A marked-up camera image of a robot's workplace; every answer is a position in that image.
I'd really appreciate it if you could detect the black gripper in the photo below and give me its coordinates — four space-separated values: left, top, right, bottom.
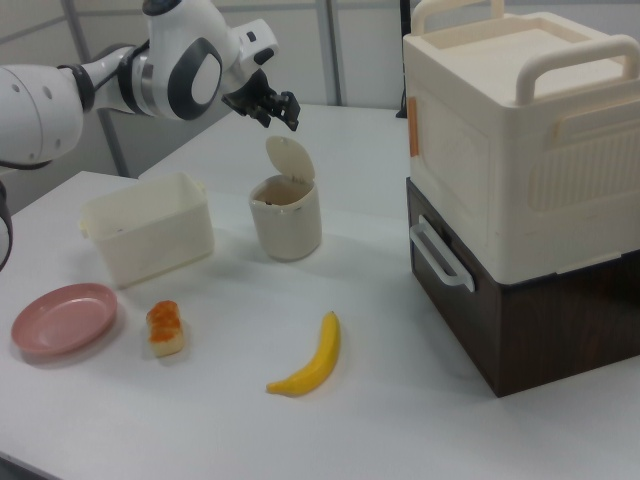
222 72 302 133

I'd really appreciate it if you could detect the beige lidded trash can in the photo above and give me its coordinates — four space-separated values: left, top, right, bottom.
248 135 322 262

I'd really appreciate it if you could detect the white plastic storage box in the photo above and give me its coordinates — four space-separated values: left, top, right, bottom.
78 172 216 290

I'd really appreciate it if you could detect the toy bread with orange glaze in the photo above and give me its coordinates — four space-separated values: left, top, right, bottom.
145 299 185 359

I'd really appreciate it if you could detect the yellow toy banana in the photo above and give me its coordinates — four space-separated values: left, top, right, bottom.
264 310 342 399

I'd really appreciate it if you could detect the pink plate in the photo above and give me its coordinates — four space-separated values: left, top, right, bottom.
10 282 120 357

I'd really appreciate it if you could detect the dark brown drawer box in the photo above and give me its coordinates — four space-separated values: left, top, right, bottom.
405 177 640 399

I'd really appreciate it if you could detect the black camera stand pole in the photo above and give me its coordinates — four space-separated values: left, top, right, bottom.
397 0 410 120

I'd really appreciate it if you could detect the cream toy cabinet with handles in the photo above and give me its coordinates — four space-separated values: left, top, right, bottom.
402 0 640 291

